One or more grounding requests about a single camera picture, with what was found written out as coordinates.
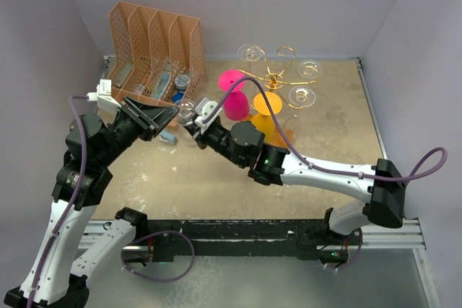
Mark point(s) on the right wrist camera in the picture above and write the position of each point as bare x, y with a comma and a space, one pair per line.
206, 112

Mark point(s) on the blue toothbrush package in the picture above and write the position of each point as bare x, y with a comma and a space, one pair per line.
162, 81

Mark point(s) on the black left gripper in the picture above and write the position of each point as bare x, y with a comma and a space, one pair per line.
154, 116

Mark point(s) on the gold wire glass rack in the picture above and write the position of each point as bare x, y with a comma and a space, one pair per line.
274, 79

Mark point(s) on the grey box with red label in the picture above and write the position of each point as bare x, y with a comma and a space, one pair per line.
123, 74

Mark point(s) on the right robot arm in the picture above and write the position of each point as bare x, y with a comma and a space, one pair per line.
377, 190

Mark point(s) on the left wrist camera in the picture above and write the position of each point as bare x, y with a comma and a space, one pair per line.
103, 97

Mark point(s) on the blue bottle cap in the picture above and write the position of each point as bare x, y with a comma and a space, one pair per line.
177, 97

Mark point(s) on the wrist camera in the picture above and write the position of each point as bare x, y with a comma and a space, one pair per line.
103, 97
206, 112

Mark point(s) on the light blue correction tape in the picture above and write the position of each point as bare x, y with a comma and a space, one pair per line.
167, 137

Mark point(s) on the clear wine glass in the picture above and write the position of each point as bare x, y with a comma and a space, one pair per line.
310, 69
249, 54

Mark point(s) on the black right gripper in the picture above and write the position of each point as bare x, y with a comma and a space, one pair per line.
201, 138

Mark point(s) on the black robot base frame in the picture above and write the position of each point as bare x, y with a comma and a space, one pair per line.
304, 239

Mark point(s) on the yellow plastic wine glass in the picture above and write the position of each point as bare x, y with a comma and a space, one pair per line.
263, 120

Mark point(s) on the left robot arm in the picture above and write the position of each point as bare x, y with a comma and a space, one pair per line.
58, 278

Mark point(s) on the pink plastic wine glass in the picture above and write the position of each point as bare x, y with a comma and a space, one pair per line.
236, 106

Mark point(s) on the round blue patterned tin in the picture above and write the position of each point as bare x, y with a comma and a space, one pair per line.
182, 82

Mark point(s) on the peach plastic file organizer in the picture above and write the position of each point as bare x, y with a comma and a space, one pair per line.
145, 37

